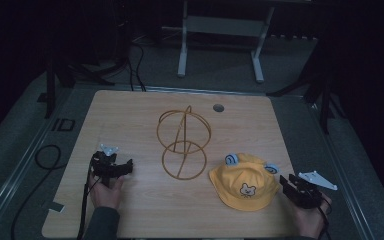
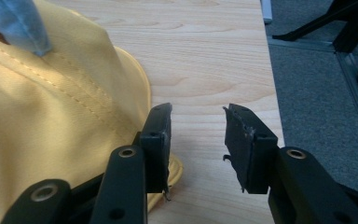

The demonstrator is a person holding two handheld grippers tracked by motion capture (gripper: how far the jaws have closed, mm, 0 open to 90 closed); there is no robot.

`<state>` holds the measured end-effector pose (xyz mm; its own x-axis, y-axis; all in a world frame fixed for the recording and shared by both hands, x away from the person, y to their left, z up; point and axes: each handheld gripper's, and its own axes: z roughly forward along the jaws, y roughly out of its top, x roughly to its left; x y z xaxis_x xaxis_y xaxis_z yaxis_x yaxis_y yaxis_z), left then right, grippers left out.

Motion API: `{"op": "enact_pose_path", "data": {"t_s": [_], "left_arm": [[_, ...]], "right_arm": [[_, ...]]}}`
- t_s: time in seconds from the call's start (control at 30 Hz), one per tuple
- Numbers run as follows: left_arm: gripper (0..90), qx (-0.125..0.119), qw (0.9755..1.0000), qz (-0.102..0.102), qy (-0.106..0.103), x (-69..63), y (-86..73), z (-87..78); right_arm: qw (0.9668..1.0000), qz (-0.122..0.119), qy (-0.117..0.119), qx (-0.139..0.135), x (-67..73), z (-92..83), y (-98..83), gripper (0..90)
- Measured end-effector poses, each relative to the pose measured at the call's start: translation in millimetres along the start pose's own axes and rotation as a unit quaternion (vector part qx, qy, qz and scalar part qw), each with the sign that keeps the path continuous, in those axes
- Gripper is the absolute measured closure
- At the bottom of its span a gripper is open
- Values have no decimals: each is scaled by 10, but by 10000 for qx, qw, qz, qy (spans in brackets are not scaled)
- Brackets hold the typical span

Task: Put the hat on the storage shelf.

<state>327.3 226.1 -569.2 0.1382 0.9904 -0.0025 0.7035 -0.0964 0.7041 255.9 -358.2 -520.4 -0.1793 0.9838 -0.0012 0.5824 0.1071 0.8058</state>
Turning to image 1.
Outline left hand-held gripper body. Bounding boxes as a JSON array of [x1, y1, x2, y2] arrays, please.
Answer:
[[90, 143, 122, 188]]

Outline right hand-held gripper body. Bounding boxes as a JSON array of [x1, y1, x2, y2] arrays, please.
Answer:
[[291, 170, 339, 210]]

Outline yellow bear bucket hat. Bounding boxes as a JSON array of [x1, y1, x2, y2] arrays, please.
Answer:
[[208, 152, 281, 213]]

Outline golden wire hat stand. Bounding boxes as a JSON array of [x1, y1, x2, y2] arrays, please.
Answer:
[[155, 105, 213, 181]]

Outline person's right hand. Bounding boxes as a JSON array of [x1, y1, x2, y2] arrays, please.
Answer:
[[291, 192, 333, 240]]

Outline person's left hand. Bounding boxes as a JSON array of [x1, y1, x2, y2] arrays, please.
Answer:
[[87, 174, 125, 211]]

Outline black tripod stand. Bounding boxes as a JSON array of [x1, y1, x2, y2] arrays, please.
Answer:
[[43, 0, 131, 120], [265, 19, 348, 136]]

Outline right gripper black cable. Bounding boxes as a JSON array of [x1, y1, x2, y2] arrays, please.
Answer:
[[317, 199, 334, 240]]

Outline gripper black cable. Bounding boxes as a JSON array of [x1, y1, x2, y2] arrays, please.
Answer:
[[317, 199, 334, 240], [76, 168, 102, 240]]

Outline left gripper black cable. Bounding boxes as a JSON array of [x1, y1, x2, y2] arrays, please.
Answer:
[[76, 168, 102, 240]]

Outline black floor cable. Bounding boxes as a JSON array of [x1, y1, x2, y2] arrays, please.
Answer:
[[10, 144, 63, 240]]

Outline thin black hanging cables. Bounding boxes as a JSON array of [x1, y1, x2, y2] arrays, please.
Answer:
[[126, 33, 148, 93]]

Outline white metal desk frame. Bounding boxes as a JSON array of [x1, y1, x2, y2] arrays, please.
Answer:
[[176, 0, 277, 84]]

